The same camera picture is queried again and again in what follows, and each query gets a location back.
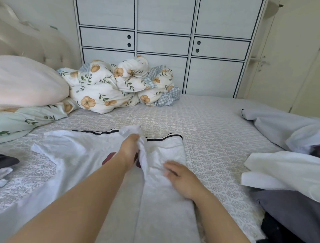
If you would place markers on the pink plush pillow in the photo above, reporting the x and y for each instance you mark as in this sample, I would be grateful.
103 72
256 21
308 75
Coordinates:
27 82

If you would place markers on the person's left forearm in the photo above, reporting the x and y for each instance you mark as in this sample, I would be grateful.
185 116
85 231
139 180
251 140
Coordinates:
75 210

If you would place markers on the bed with grey patterned sheet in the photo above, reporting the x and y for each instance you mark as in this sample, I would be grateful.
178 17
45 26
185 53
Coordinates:
215 125

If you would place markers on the floral bunched quilt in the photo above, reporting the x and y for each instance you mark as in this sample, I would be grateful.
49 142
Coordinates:
167 92

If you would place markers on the floral pillow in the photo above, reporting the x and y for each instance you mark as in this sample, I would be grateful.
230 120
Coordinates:
25 120

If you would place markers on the beige tufted headboard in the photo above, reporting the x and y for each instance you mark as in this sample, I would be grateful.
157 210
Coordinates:
40 40

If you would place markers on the white wardrobe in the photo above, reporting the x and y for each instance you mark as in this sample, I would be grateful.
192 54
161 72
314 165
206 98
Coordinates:
170 30

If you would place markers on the person's right hand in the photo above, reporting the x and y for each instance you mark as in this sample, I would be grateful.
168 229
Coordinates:
182 178

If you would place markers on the person's left hand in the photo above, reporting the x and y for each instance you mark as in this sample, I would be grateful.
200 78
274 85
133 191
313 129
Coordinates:
129 149

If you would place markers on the white door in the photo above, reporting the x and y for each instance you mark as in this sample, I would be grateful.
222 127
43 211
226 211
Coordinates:
287 55

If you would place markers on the white printed t-shirt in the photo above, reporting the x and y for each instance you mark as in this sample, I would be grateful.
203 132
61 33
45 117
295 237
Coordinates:
287 173

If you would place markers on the white garment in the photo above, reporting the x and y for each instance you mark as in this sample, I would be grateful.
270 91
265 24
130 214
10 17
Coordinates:
4 176

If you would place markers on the light blue hooded jacket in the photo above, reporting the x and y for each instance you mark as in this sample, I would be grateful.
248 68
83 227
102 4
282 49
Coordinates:
280 125

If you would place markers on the person's right forearm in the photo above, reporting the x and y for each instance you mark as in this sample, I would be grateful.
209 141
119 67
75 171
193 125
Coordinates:
220 220

